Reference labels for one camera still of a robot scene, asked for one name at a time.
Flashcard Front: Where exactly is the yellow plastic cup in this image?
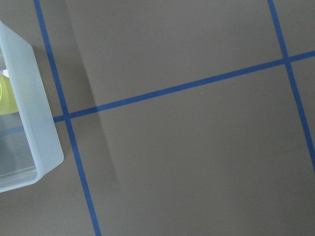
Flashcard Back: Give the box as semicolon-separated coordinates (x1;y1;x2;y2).
0;74;18;115

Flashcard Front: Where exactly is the clear plastic storage box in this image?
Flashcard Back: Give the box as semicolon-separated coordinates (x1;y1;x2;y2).
0;24;64;192

